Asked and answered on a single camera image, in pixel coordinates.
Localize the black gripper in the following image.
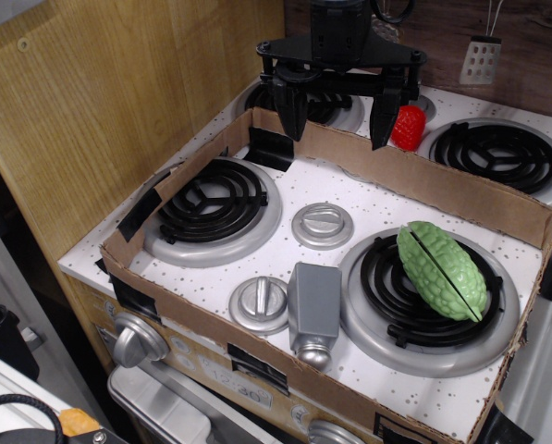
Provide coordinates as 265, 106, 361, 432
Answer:
257, 1, 426, 150

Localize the grey pepper shaker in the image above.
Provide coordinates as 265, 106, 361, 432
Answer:
288, 263, 342, 373

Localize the back left black burner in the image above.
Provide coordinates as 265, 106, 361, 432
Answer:
242, 84, 353, 124

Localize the black burner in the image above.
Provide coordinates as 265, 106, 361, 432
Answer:
242, 84, 353, 124
158, 159, 268, 244
360, 230, 505, 349
421, 118, 552, 194

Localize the red toy strawberry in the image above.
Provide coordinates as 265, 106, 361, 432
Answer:
390, 105, 427, 152

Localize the back silver stovetop knob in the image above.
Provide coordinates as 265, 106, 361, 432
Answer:
412, 94, 436, 122

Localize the silver stovetop knob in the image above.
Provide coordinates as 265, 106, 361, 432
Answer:
291, 203, 354, 251
412, 94, 436, 122
228, 276, 288, 336

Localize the hanging silver strainer ladle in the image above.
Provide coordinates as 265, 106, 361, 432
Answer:
372, 16, 402, 43

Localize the brown cardboard barrier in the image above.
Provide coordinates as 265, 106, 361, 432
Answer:
101, 108, 552, 443

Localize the upper silver stovetop knob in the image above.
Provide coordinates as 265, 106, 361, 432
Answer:
291, 203, 354, 251

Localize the hanging silver spatula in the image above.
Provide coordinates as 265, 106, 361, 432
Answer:
459, 1, 503, 86

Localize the front left black burner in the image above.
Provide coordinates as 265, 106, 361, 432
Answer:
158, 159, 268, 244

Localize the back right black burner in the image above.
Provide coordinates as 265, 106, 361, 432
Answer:
421, 118, 552, 194

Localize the green bitter melon toy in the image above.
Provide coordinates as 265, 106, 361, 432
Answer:
397, 221, 487, 323

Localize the lower silver stovetop knob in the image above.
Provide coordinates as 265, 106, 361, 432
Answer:
228, 276, 288, 336

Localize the front right black burner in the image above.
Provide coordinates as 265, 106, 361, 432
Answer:
360, 230, 505, 349

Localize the silver front panel knob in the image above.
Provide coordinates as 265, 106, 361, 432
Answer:
113, 312, 169, 368

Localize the silver oven door handle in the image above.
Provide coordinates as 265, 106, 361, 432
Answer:
107, 366, 278, 443

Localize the black braided cable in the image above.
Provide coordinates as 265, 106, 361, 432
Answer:
0, 393, 65, 444

